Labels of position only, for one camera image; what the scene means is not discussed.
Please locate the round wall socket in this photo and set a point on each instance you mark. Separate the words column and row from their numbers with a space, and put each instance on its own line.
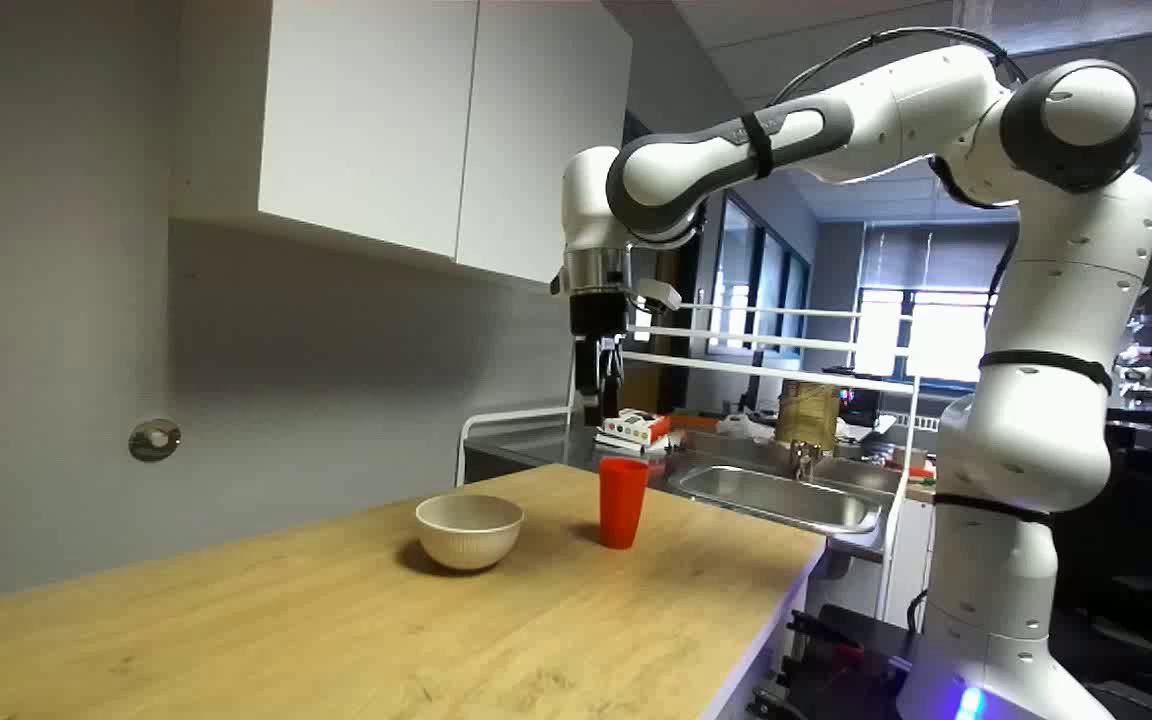
column 152, row 443

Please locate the red plastic cup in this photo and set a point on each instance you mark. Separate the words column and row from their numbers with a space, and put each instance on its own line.
column 622, row 496

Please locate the white wall cabinet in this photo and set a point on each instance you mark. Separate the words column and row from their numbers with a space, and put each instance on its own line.
column 425, row 125

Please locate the white dish rack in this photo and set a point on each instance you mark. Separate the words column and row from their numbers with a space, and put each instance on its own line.
column 530, row 439

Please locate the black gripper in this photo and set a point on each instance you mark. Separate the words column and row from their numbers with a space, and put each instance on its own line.
column 596, row 339

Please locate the steel sink basin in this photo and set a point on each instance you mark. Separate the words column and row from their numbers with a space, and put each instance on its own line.
column 776, row 496

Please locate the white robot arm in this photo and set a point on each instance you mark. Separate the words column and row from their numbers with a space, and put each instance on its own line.
column 1031, row 439

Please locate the brown paper bag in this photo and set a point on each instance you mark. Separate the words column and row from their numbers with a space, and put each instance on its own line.
column 810, row 415

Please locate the beige bowl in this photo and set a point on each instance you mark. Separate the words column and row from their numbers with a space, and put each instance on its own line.
column 470, row 534

